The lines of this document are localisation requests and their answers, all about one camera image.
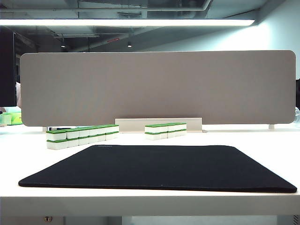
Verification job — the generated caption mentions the bright yellow-green box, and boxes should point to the bright yellow-green box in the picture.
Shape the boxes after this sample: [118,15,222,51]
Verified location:
[10,112,22,125]

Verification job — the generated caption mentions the background person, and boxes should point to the background person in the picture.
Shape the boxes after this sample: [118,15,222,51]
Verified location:
[14,81,22,110]

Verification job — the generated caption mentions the long ceiling light strip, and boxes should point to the long ceiling light strip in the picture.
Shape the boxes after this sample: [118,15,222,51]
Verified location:
[0,18,255,27]

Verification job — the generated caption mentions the white divider base tray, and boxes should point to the white divider base tray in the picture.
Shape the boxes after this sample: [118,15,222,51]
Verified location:
[114,118,203,134]

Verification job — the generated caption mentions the pale green box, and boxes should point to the pale green box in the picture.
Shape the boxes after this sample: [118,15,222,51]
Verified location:
[0,112,12,125]

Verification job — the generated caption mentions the grey fabric divider panel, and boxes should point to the grey fabric divider panel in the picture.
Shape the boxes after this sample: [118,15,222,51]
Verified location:
[20,50,296,127]

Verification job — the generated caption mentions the black rectangular desk mat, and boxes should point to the black rectangular desk mat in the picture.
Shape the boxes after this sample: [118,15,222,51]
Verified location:
[18,144,298,194]

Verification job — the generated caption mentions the black tall cabinet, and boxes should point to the black tall cabinet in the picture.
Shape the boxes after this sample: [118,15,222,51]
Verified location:
[0,26,15,107]

